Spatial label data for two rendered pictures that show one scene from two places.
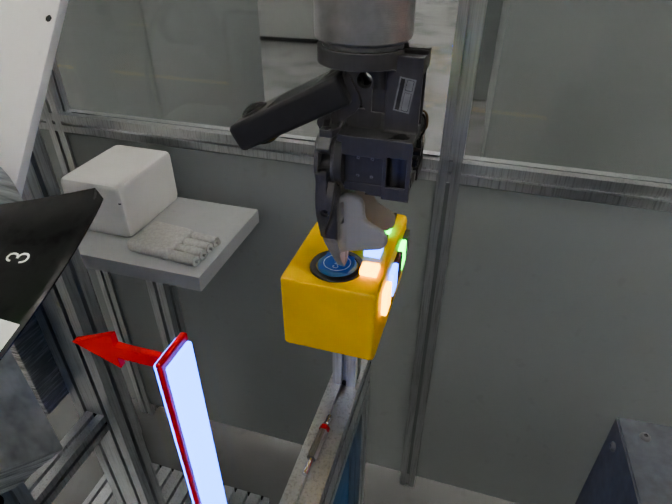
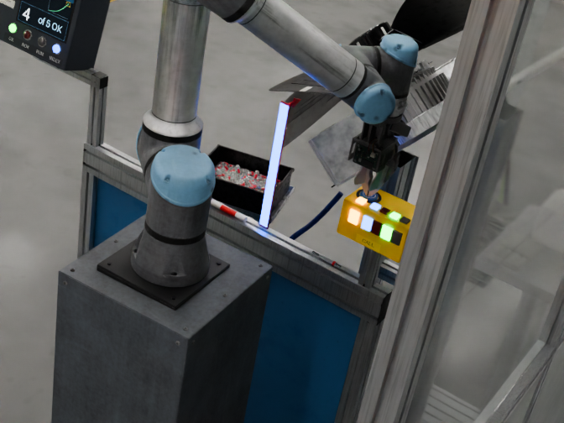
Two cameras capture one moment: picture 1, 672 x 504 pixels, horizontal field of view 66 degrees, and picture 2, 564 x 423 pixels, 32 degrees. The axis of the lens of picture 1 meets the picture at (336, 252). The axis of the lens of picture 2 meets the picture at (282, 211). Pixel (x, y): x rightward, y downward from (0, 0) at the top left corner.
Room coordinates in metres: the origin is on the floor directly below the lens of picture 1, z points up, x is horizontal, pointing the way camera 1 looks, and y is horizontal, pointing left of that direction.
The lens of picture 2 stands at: (0.62, -1.85, 2.15)
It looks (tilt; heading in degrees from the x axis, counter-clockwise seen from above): 32 degrees down; 102
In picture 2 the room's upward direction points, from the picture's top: 11 degrees clockwise
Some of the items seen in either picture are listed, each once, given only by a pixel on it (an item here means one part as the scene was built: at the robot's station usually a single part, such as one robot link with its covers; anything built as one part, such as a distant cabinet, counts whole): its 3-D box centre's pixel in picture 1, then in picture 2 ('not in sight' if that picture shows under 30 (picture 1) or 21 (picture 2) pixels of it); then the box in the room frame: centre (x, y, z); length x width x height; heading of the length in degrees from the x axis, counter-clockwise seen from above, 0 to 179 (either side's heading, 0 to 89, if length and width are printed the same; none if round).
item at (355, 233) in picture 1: (356, 235); (362, 177); (0.40, -0.02, 1.12); 0.06 x 0.03 x 0.09; 73
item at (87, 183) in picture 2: not in sight; (86, 287); (-0.32, 0.23, 0.39); 0.04 x 0.04 x 0.78; 73
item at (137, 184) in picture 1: (116, 187); not in sight; (0.90, 0.43, 0.92); 0.17 x 0.16 x 0.11; 163
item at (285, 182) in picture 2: not in sight; (242, 180); (0.07, 0.28, 0.85); 0.22 x 0.17 x 0.07; 178
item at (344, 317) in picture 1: (348, 279); (381, 224); (0.47, -0.01, 1.02); 0.16 x 0.10 x 0.11; 163
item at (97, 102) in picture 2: not in sight; (97, 109); (-0.32, 0.23, 0.96); 0.03 x 0.03 x 0.20; 73
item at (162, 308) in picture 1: (185, 382); not in sight; (0.85, 0.37, 0.42); 0.04 x 0.04 x 0.83; 73
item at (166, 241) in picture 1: (174, 242); not in sight; (0.77, 0.29, 0.87); 0.15 x 0.09 x 0.02; 68
